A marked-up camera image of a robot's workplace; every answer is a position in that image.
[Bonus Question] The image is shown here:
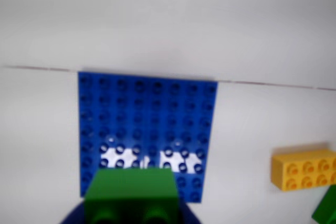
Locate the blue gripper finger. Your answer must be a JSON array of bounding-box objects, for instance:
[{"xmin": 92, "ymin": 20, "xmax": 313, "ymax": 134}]
[
  {"xmin": 59, "ymin": 202, "xmax": 86, "ymax": 224},
  {"xmin": 179, "ymin": 200, "xmax": 203, "ymax": 224}
]

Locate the green 2x2 block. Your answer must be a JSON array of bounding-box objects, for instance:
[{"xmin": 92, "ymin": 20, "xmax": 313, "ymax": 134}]
[{"xmin": 83, "ymin": 168, "xmax": 182, "ymax": 224}]

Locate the yellow 2x4 block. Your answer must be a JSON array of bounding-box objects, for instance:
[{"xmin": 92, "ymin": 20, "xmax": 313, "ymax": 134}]
[{"xmin": 271, "ymin": 144, "xmax": 336, "ymax": 192}]

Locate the green 2x4 block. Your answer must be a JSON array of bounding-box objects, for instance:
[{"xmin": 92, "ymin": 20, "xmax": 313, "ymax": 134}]
[{"xmin": 311, "ymin": 184, "xmax": 336, "ymax": 224}]

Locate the blue 8x8 stud plate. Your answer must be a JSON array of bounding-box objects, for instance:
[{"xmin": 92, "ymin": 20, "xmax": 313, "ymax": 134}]
[{"xmin": 78, "ymin": 71, "xmax": 218, "ymax": 204}]

